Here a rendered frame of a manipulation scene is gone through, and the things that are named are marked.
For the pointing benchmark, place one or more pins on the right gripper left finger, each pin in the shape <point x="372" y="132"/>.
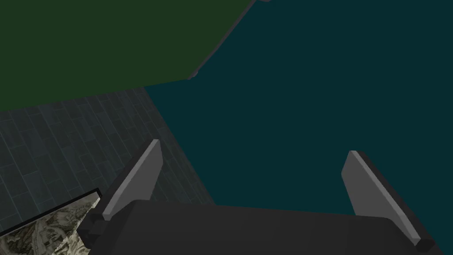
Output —
<point x="136" y="182"/>

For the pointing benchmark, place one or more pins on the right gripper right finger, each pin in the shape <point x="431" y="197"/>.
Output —
<point x="377" y="198"/>

